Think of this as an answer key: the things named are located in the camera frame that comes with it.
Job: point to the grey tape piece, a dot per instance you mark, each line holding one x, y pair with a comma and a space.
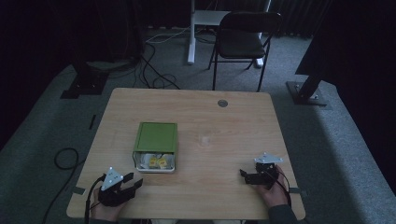
299, 191
78, 190

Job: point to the yellow packet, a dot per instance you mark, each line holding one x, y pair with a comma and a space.
162, 162
152, 161

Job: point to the grey table grommet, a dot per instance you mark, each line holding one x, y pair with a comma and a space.
222, 103

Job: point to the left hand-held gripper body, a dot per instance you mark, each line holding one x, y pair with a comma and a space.
112, 180

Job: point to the clear plastic drawer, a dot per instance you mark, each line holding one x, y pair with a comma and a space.
154, 162

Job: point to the black folding chair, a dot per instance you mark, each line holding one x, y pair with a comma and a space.
242, 43

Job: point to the white packet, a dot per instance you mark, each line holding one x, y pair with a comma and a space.
144, 160

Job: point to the person's left hand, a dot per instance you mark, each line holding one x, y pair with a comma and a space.
106, 213

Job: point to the green storage box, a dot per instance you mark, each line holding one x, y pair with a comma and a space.
156, 137

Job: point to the person's right hand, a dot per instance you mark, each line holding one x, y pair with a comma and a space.
275, 195

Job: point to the black stand with base plate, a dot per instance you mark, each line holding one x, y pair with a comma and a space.
306, 93

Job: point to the dark stand base plate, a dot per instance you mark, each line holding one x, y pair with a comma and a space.
84, 84

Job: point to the black tape strip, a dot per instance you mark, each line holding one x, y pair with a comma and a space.
92, 122

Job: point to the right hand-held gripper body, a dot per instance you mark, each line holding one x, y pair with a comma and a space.
267, 169

